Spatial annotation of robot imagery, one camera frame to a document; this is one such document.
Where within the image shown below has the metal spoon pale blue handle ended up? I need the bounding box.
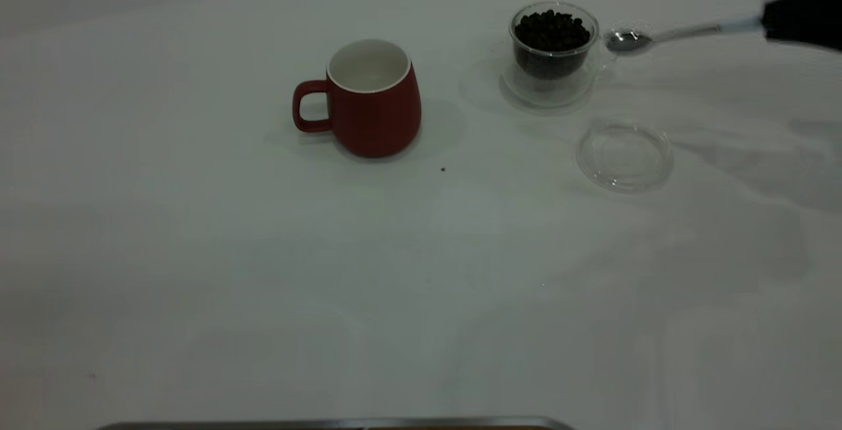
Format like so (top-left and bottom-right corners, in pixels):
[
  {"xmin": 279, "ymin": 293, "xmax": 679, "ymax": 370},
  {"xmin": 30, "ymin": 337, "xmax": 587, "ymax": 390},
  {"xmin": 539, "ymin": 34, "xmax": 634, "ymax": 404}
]
[{"xmin": 603, "ymin": 16, "xmax": 765, "ymax": 57}]

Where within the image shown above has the red ceramic mug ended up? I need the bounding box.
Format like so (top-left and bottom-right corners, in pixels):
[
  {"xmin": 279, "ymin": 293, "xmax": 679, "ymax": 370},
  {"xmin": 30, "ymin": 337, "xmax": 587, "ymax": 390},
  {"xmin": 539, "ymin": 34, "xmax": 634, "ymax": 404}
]
[{"xmin": 292, "ymin": 39, "xmax": 422, "ymax": 158}]

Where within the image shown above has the roasted coffee beans pile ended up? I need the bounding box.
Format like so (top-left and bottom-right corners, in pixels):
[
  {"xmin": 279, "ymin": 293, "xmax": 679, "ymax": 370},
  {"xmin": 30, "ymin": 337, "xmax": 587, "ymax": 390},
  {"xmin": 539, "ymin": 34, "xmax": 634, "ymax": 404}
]
[{"xmin": 513, "ymin": 11, "xmax": 593, "ymax": 82}]

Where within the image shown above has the clear glass cup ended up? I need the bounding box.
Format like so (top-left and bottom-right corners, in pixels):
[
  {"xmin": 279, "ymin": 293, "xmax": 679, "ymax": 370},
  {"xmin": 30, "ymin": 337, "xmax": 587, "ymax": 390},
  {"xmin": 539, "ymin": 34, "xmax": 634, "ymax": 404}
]
[{"xmin": 501, "ymin": 1, "xmax": 623, "ymax": 110}]

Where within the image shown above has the clear glass saucer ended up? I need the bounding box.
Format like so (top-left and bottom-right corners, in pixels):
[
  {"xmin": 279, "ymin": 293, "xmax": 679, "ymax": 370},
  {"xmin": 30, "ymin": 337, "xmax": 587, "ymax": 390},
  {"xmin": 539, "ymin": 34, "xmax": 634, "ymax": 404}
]
[{"xmin": 576, "ymin": 121, "xmax": 675, "ymax": 193}]

